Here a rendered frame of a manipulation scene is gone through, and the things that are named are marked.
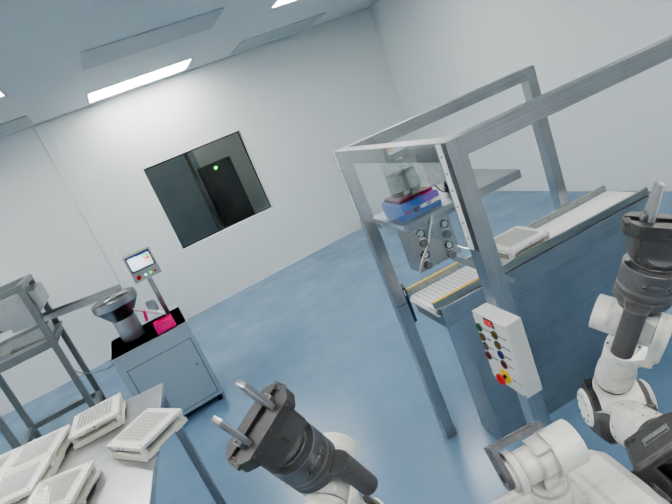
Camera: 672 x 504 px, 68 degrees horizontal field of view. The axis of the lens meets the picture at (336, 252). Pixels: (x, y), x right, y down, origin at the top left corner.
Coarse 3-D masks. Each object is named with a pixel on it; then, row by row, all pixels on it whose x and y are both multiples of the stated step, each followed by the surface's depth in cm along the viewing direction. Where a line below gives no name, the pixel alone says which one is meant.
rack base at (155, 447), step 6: (174, 420) 223; (186, 420) 223; (174, 426) 218; (180, 426) 220; (162, 432) 217; (168, 432) 215; (156, 438) 215; (162, 438) 213; (150, 444) 212; (156, 444) 210; (162, 444) 213; (120, 450) 217; (150, 450) 207; (156, 450) 208; (114, 456) 216; (120, 456) 214; (126, 456) 211; (132, 456) 209; (138, 456) 206; (150, 456) 206
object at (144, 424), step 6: (150, 414) 225; (138, 420) 224; (144, 420) 222; (150, 420) 220; (156, 420) 218; (132, 426) 222; (138, 426) 219; (144, 426) 217; (150, 426) 215; (126, 432) 218; (132, 432) 216; (138, 432) 214; (144, 432) 212
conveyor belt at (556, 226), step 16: (608, 192) 281; (624, 192) 272; (576, 208) 277; (592, 208) 269; (544, 224) 273; (560, 224) 265; (592, 224) 252; (464, 272) 256; (432, 288) 252; (448, 288) 245; (416, 304) 250
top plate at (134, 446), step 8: (152, 408) 232; (160, 408) 229; (168, 408) 226; (176, 408) 223; (168, 416) 219; (176, 416) 219; (160, 424) 215; (168, 424) 215; (152, 432) 211; (160, 432) 211; (112, 440) 218; (120, 440) 215; (144, 440) 207; (152, 440) 208; (112, 448) 214; (120, 448) 210; (128, 448) 207; (136, 448) 204; (144, 448) 204
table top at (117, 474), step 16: (160, 384) 273; (128, 400) 270; (144, 400) 262; (160, 400) 255; (128, 416) 252; (112, 432) 242; (80, 448) 239; (96, 448) 233; (64, 464) 230; (80, 464) 225; (96, 464) 219; (112, 464) 214; (128, 464) 209; (144, 464) 204; (112, 480) 202; (128, 480) 198; (144, 480) 193; (96, 496) 196; (112, 496) 192; (128, 496) 188; (144, 496) 184
